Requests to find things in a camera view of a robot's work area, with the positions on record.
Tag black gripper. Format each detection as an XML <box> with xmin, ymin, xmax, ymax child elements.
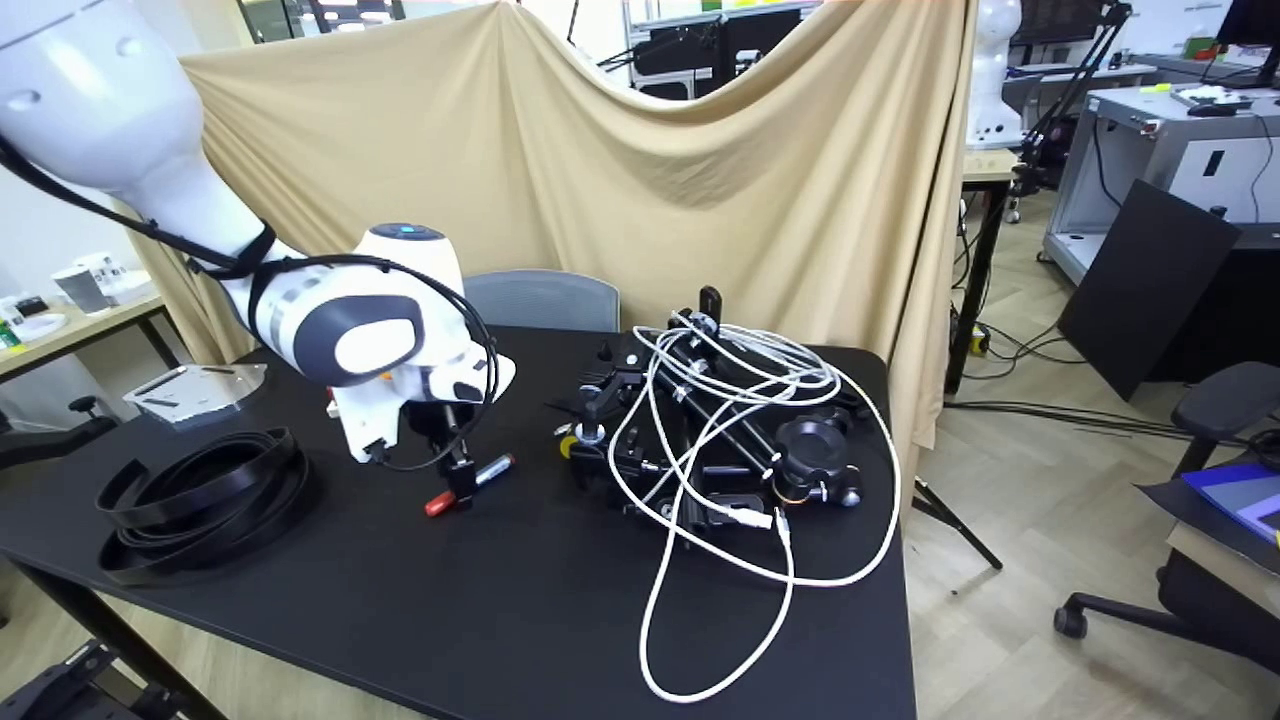
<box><xmin>397</xmin><ymin>391</ymin><xmax>484</xmax><ymax>499</ymax></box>

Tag white marker with orange cap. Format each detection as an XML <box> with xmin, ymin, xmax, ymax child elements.
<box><xmin>421</xmin><ymin>453</ymin><xmax>521</xmax><ymax>520</ymax></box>

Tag grey chair back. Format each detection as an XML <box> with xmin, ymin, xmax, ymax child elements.
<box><xmin>461</xmin><ymin>268</ymin><xmax>627</xmax><ymax>337</ymax></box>

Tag clear plastic box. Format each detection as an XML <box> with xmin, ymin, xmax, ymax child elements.
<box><xmin>118</xmin><ymin>358</ymin><xmax>273</xmax><ymax>434</ymax></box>

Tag beige cloth backdrop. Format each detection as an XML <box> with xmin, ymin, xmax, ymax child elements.
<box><xmin>133</xmin><ymin>0</ymin><xmax>982</xmax><ymax>471</ymax></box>

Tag black table leg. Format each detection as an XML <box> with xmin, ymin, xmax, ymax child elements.
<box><xmin>15</xmin><ymin>566</ymin><xmax>222</xmax><ymax>720</ymax></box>

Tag wooden desk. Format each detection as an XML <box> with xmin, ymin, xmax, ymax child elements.
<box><xmin>0</xmin><ymin>284</ymin><xmax>184</xmax><ymax>391</ymax></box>

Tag background equipment desk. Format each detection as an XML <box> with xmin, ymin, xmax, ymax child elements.
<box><xmin>624</xmin><ymin>0</ymin><xmax>803</xmax><ymax>106</ymax></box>

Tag black stand leg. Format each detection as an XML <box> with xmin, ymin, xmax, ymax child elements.
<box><xmin>909</xmin><ymin>475</ymin><xmax>1009</xmax><ymax>577</ymax></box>

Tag wooden side table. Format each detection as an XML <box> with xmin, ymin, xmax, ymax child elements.
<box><xmin>957</xmin><ymin>149</ymin><xmax>1023</xmax><ymax>399</ymax></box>

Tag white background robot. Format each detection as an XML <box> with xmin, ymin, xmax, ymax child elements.
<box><xmin>960</xmin><ymin>0</ymin><xmax>1026</xmax><ymax>153</ymax></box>

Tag black flat panel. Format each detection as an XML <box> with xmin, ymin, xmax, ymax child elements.
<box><xmin>1056</xmin><ymin>176</ymin><xmax>1239</xmax><ymax>403</ymax></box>

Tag black office chair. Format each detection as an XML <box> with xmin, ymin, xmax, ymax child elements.
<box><xmin>1050</xmin><ymin>358</ymin><xmax>1280</xmax><ymax>677</ymax></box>

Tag blue flat item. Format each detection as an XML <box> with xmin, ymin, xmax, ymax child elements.
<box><xmin>1174</xmin><ymin>457</ymin><xmax>1280</xmax><ymax>545</ymax></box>

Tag grey equipment cabinet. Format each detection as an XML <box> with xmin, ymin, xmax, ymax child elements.
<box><xmin>1041</xmin><ymin>78</ymin><xmax>1280</xmax><ymax>294</ymax></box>

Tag long white cable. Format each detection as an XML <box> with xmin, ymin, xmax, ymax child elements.
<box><xmin>605</xmin><ymin>314</ymin><xmax>909</xmax><ymax>710</ymax></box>

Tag coiled black cable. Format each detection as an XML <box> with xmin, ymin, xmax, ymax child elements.
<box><xmin>90</xmin><ymin>420</ymin><xmax>323</xmax><ymax>593</ymax></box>

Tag black camera rig heap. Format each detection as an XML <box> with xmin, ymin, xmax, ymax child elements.
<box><xmin>553</xmin><ymin>281</ymin><xmax>872</xmax><ymax>535</ymax></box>

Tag black floor cables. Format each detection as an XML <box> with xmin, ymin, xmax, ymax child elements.
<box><xmin>945</xmin><ymin>318</ymin><xmax>1174</xmax><ymax>435</ymax></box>

